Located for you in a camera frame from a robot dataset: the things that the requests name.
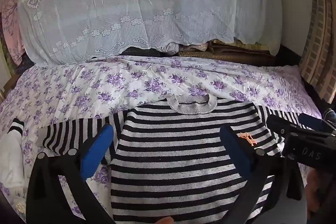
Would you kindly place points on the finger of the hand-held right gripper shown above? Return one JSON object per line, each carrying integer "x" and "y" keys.
{"x": 283, "y": 124}
{"x": 312, "y": 120}

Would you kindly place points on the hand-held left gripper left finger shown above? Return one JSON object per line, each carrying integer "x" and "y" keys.
{"x": 95, "y": 153}

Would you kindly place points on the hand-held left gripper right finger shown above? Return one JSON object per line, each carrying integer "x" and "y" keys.
{"x": 236, "y": 153}

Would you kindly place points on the black and white striped sweater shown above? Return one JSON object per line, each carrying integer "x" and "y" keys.
{"x": 170, "y": 155}

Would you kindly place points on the brick pattern curtain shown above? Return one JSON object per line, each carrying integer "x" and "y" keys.
{"x": 320, "y": 56}

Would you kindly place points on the purple floral bed sheet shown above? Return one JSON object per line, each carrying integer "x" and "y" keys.
{"x": 105, "y": 87}

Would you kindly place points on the white garment, black striped cuff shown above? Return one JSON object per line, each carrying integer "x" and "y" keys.
{"x": 10, "y": 161}

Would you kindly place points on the dark folded bedding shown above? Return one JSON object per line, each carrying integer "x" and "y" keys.
{"x": 236, "y": 52}

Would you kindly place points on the dark patterned cloth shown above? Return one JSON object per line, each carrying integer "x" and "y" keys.
{"x": 26, "y": 64}

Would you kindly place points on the white lace cover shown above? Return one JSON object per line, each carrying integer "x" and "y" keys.
{"x": 131, "y": 3}

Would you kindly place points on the pink floral cloth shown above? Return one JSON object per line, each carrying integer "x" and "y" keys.
{"x": 10, "y": 16}

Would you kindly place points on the wooden bed frame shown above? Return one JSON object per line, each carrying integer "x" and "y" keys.
{"x": 8, "y": 90}

